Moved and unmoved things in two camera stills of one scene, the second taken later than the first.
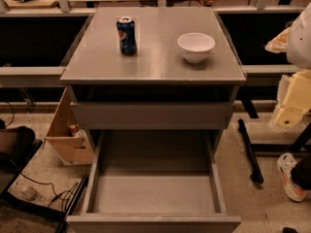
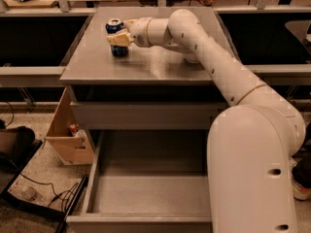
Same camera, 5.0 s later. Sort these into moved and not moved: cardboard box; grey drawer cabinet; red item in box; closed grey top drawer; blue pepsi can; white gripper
Moved: blue pepsi can; white gripper
Not moved: grey drawer cabinet; closed grey top drawer; cardboard box; red item in box
